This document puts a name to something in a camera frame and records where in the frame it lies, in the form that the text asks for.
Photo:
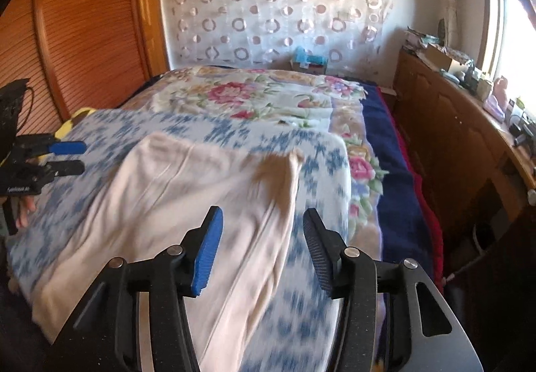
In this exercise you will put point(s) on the pile of small sideboard items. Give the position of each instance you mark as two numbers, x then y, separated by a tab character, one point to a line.
473	76

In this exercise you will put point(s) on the blue box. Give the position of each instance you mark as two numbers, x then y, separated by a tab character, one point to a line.
309	58

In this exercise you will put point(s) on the cardboard box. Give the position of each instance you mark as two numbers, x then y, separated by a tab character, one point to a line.
437	55

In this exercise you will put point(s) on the beige printed t-shirt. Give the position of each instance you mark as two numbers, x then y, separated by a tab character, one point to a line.
176	196

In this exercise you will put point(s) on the pink figurine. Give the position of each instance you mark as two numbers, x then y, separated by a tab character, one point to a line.
497	97

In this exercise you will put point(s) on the person's left hand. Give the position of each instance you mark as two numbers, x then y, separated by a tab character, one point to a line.
24	213

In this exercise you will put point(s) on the wooden sideboard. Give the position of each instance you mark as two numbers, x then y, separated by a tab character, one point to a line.
452	133

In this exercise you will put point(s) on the wooden louvered wardrobe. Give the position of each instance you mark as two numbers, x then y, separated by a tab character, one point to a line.
83	20

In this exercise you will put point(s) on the window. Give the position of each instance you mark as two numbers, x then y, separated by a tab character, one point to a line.
515	28

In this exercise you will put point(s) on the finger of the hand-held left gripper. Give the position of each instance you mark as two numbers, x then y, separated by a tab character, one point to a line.
67	168
69	147

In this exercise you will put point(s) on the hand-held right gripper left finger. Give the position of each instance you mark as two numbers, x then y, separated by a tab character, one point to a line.
207	254

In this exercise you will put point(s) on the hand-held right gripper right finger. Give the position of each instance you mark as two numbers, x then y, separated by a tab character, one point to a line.
314	254

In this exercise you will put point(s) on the blue and white patterned blanket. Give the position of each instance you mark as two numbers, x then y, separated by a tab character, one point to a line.
268	137

